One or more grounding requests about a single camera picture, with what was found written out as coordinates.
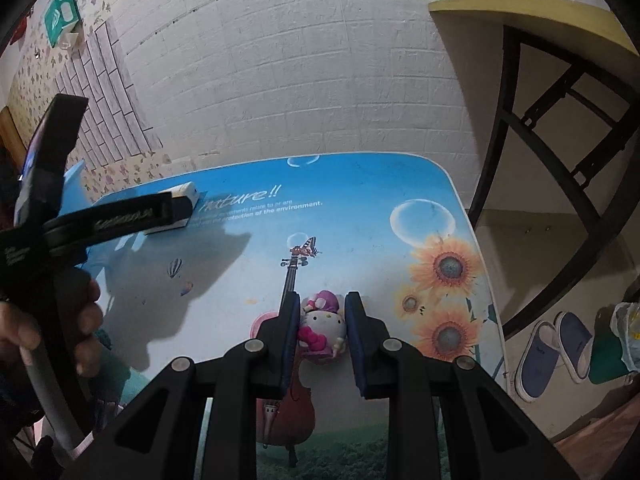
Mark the yellow side table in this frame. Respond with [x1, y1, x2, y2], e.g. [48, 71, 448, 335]
[428, 0, 640, 342]

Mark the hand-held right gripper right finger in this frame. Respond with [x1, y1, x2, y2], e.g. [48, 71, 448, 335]
[344, 290, 581, 480]

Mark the light blue plastic basin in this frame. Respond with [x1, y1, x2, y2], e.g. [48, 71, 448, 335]
[60, 159, 107, 211]

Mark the pink cat figurine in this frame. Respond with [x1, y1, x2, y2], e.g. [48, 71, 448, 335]
[297, 289, 349, 361]

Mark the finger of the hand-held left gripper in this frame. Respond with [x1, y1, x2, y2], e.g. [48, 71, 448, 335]
[42, 191, 195, 252]
[14, 93, 91, 231]

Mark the blue slipper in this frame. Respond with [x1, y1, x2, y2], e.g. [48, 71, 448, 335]
[517, 320, 559, 402]
[554, 311, 597, 382]

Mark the dark green bag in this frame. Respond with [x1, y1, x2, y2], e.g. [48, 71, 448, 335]
[587, 305, 634, 387]

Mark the green wall tissue pack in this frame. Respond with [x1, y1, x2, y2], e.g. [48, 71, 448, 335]
[43, 0, 84, 47]

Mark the crumpled clear plastic bag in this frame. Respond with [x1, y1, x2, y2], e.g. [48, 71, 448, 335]
[610, 302, 640, 367]

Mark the scenery printed folding table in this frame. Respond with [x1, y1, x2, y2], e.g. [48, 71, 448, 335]
[90, 154, 507, 480]

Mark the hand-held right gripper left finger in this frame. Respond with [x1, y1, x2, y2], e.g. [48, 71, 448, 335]
[75, 292, 302, 480]

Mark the person's left hand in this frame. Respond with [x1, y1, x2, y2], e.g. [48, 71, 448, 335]
[0, 276, 107, 377]

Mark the yellow and white tissue pack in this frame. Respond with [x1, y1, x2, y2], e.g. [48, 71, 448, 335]
[142, 182, 199, 234]

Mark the red wall hanging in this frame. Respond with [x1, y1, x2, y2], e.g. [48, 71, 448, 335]
[10, 7, 32, 44]

